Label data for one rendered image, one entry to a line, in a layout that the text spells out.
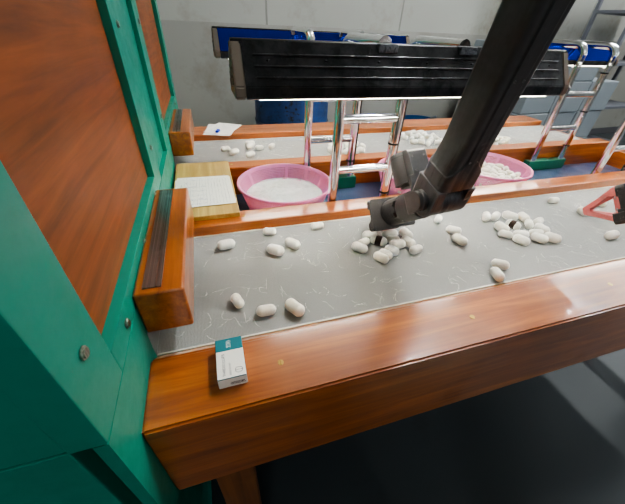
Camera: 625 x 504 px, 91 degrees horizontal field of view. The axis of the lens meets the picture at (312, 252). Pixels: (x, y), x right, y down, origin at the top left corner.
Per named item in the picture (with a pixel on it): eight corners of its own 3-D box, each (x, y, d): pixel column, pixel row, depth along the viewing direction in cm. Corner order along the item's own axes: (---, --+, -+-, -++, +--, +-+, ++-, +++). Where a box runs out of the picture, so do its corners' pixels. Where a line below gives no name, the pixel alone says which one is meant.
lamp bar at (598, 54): (616, 66, 127) (628, 45, 122) (494, 64, 111) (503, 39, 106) (597, 64, 133) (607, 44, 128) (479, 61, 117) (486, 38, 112)
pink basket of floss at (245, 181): (344, 205, 97) (347, 176, 91) (298, 245, 78) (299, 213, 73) (275, 184, 107) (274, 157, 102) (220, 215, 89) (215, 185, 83)
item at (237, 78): (565, 96, 59) (587, 51, 55) (235, 101, 43) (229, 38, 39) (530, 88, 65) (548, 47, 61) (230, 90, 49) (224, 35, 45)
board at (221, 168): (240, 216, 71) (239, 212, 71) (170, 224, 68) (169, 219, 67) (228, 164, 96) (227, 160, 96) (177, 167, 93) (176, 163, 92)
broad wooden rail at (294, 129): (526, 155, 175) (542, 120, 164) (188, 181, 128) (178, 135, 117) (509, 148, 184) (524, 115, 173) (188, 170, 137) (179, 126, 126)
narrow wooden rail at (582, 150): (596, 165, 143) (611, 141, 137) (182, 205, 97) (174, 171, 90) (584, 161, 147) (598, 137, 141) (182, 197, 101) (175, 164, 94)
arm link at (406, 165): (422, 210, 48) (468, 200, 50) (407, 138, 48) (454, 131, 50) (387, 220, 60) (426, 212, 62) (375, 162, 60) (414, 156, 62)
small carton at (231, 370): (248, 382, 39) (246, 373, 38) (219, 389, 38) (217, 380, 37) (242, 344, 44) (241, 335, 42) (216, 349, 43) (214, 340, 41)
